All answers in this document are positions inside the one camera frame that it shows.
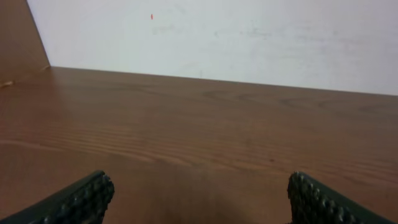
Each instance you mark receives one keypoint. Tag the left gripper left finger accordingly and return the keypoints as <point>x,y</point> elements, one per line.
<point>84,201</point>

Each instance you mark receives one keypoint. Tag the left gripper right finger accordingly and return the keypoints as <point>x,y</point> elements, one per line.
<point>312,202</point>

